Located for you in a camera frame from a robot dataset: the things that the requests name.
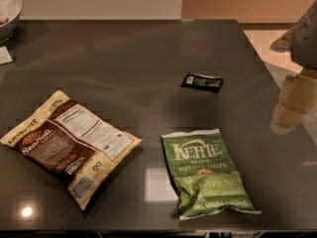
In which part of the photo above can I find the white bowl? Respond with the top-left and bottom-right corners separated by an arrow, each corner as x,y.
0,0 -> 22,43

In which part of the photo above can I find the small black snack packet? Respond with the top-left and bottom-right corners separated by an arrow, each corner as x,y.
181,73 -> 224,93

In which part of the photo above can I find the white paper napkin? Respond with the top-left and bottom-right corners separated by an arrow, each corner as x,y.
0,47 -> 13,64

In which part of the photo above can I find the brown sea salt chip bag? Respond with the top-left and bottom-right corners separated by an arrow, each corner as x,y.
1,90 -> 141,209

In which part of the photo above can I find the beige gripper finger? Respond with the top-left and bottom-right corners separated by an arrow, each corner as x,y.
278,67 -> 317,114
270,103 -> 303,135

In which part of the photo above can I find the green jalapeno Kettle chip bag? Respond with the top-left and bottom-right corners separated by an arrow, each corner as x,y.
161,129 -> 260,220

